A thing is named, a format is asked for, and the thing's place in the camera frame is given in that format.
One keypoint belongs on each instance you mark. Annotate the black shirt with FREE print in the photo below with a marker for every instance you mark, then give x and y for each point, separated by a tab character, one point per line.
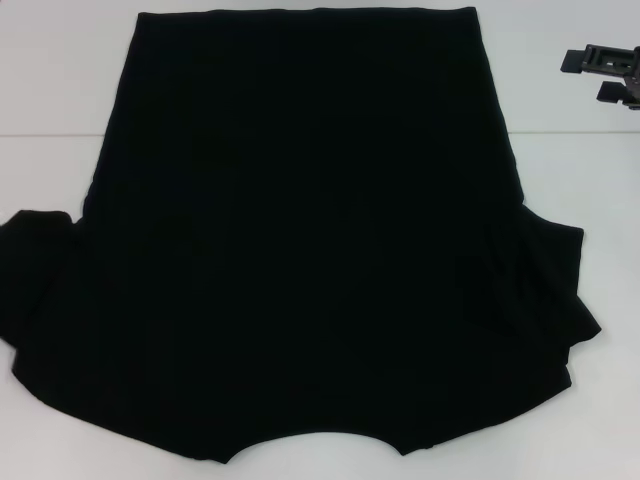
300	225

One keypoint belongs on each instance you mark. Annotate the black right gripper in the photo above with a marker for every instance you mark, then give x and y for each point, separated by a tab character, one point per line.
635	75

